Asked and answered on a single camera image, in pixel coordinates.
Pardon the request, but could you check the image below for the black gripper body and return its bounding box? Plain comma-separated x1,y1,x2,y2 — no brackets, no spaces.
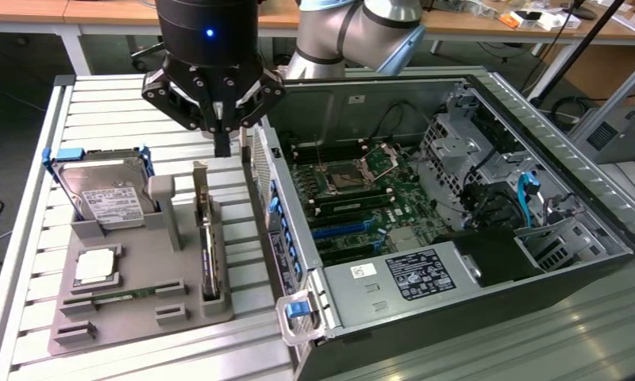
155,0,267,121

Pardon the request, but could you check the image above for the green graphics card black fan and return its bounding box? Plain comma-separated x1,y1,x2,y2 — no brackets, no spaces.
192,160,223,302

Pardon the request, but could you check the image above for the black office chair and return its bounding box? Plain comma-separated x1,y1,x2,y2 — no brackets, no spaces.
131,37,166,71

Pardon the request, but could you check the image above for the CPU socket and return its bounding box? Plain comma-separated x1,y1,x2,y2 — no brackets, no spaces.
320,160,376,195

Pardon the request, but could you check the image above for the metal socket cover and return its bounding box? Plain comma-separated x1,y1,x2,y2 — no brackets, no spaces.
359,143,407,179

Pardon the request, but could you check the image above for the dark RAM stick white label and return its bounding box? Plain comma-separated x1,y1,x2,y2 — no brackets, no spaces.
315,194,392,217

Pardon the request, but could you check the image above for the blue expansion slot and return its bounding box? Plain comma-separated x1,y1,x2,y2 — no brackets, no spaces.
311,221,372,240

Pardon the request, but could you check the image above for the grey parts rack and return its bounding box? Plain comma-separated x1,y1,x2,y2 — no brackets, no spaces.
47,174,235,356

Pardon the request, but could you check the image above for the green motherboard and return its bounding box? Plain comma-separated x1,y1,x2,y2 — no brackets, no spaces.
288,146,457,267

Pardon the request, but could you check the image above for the silver chipset heatsink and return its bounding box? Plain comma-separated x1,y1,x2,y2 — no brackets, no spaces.
386,228,423,252

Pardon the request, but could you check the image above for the silver CPU chip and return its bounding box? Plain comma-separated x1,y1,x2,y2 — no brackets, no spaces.
73,249,119,285

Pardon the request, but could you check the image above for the green RAM stick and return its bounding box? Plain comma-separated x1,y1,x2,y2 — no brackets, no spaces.
63,288,160,309

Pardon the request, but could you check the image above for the grey power supply unit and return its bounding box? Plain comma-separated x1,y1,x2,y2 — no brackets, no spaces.
322,242,483,330

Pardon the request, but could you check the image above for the white desk device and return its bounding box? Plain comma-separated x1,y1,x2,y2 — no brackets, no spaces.
510,10,582,32

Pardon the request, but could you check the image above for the black tripod pole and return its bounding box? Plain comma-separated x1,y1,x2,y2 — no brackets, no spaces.
529,0,629,105

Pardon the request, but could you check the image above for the black round desk item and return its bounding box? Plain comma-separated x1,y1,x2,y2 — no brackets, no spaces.
571,2,598,21

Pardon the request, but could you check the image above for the grey computer tower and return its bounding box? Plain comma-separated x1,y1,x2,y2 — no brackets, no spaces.
586,106,635,164

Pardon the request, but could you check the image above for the black open PC case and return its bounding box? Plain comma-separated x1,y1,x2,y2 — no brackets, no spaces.
240,65,635,381

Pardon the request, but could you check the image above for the wooden desk white frame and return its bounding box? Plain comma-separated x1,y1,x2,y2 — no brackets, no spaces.
426,0,635,100
0,0,303,76

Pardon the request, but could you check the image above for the hard disk with blue bracket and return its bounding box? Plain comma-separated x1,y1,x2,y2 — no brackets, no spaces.
41,145,159,231

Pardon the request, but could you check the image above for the blue wire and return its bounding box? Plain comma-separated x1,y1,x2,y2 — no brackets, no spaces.
517,169,542,230

